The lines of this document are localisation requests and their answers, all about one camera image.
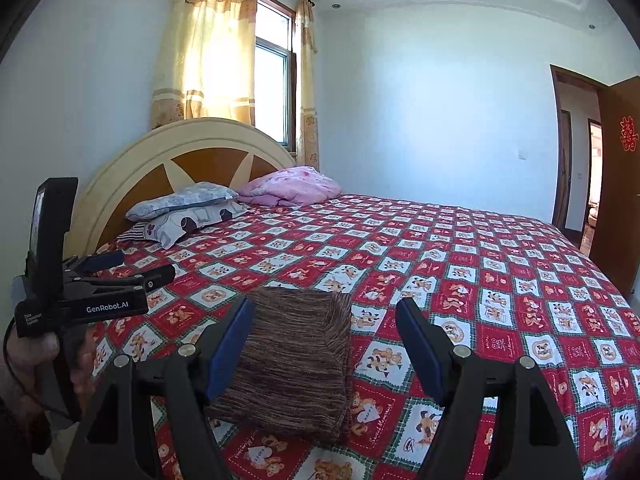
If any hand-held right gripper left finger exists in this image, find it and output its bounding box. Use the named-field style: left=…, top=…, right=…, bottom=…
left=60, top=296, right=256, bottom=480

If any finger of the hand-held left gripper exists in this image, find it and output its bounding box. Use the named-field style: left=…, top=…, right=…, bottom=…
left=62, top=251, right=126, bottom=281
left=62, top=265, right=177, bottom=293

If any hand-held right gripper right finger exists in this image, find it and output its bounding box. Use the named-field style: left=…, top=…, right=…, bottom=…
left=395, top=297, right=583, bottom=480

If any brown knitted sweater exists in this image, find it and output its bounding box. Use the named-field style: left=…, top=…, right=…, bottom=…
left=205, top=287, right=353, bottom=443

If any person's left forearm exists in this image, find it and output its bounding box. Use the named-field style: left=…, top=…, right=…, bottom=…
left=0, top=390, right=56, bottom=480

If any person's left hand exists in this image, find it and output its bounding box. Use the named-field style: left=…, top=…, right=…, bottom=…
left=0, top=330, right=98, bottom=411

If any striped cloth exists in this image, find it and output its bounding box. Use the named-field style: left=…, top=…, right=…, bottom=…
left=116, top=220, right=151, bottom=243

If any white pillow with brown print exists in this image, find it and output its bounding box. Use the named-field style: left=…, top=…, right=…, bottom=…
left=145, top=200, right=248, bottom=250

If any blue-grey floral pillow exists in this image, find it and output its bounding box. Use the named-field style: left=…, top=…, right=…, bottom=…
left=125, top=182, right=240, bottom=222

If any bed with red patterned quilt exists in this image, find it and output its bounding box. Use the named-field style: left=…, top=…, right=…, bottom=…
left=92, top=192, right=640, bottom=480

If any cream and wood headboard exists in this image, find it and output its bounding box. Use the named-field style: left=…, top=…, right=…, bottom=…
left=72, top=117, right=297, bottom=256

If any pink floral quilt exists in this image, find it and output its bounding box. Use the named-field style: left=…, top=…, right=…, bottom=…
left=237, top=166, right=342, bottom=207

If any wide yellow curtain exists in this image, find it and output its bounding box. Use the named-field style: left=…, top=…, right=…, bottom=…
left=151, top=0, right=261, bottom=128

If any window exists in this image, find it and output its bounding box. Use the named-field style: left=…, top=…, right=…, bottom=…
left=254, top=0, right=298, bottom=153

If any brown wooden door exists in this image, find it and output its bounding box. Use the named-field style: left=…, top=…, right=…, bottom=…
left=587, top=77, right=640, bottom=286

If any narrow yellow curtain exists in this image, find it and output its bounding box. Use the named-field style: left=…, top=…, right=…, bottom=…
left=294, top=0, right=321, bottom=171

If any red paper door decoration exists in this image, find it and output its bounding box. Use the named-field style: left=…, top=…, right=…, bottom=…
left=620, top=116, right=638, bottom=152

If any black cable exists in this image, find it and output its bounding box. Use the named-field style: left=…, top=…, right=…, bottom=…
left=2, top=320, right=71, bottom=418

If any brown door frame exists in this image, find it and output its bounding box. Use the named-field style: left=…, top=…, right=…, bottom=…
left=549, top=64, right=608, bottom=233

